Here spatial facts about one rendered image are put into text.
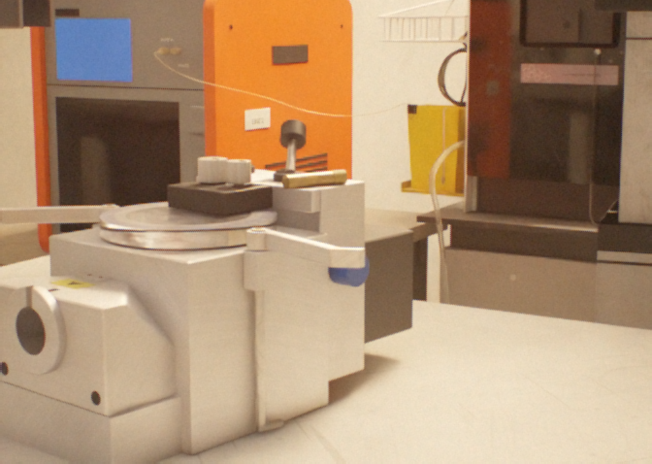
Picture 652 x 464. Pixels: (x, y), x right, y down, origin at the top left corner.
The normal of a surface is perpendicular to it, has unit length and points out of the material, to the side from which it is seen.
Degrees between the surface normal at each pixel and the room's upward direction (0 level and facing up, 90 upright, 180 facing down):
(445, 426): 0
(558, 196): 90
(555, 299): 90
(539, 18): 90
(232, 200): 90
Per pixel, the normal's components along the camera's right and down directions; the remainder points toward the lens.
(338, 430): 0.00, -0.99
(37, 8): 0.12, 0.16
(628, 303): -0.33, 0.15
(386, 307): 0.76, 0.11
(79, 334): -0.65, 0.13
